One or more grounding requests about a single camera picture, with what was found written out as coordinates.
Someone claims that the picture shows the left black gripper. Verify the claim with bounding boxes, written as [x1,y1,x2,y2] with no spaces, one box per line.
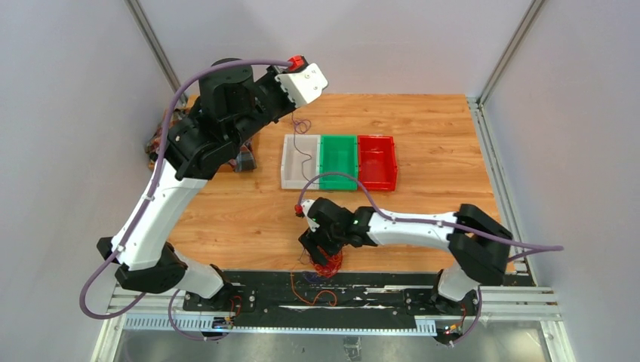
[230,63,300,149]

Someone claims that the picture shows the red orange cables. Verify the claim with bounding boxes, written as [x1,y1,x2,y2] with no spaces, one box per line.
[307,250,346,280]

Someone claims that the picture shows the orange cable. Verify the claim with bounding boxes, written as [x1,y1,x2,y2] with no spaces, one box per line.
[290,269,338,308]

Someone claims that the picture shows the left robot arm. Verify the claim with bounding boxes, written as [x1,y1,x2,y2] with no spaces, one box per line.
[97,56,322,311]

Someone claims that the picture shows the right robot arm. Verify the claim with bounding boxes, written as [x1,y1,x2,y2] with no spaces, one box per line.
[295,198,512,314]

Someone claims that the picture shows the plaid shirt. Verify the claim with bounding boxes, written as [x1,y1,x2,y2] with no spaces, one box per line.
[144,107,257,173]

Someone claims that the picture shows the white plastic bin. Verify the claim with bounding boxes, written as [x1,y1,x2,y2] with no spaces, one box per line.
[280,133,322,189]

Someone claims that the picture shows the green plastic bin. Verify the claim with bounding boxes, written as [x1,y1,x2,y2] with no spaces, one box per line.
[318,134,358,191]

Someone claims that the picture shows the red plastic bin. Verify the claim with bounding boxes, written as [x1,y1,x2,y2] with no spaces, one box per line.
[357,135,398,192]

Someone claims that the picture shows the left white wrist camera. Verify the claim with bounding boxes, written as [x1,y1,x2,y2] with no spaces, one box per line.
[275,63,328,109]

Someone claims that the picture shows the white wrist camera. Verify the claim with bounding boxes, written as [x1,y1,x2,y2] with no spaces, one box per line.
[294,199,320,232]
[275,63,328,109]

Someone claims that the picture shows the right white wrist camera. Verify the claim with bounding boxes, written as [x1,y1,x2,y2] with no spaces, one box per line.
[294,199,320,232]

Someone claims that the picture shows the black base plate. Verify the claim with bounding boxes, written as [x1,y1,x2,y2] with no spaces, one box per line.
[181,271,477,330]

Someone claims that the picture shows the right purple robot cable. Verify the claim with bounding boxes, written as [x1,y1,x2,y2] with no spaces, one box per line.
[296,171,565,347]

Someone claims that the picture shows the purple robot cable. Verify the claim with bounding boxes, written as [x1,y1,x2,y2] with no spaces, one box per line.
[296,171,565,347]
[79,56,306,343]

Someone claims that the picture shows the aluminium frame rail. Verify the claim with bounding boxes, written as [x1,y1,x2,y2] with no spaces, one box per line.
[109,271,561,336]

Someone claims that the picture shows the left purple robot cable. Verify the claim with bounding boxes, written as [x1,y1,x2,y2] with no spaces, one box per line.
[79,56,306,343]

